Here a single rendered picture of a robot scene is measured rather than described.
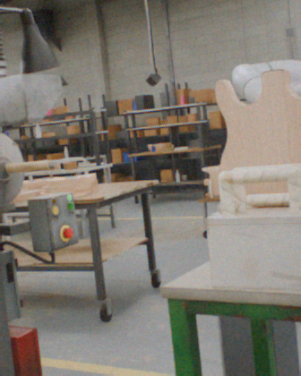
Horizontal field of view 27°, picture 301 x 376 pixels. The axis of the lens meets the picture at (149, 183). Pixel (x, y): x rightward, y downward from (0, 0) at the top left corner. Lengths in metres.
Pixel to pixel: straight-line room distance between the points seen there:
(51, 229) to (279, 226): 1.09
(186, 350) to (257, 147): 0.55
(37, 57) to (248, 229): 0.96
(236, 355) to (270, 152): 1.13
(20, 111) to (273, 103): 0.73
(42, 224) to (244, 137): 0.95
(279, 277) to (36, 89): 0.91
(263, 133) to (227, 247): 0.33
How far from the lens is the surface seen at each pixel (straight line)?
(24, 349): 2.49
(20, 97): 1.89
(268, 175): 1.46
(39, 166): 2.04
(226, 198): 1.51
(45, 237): 2.35
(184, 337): 1.64
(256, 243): 1.49
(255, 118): 1.67
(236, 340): 2.55
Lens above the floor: 1.33
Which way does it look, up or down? 5 degrees down
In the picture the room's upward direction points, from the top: 6 degrees counter-clockwise
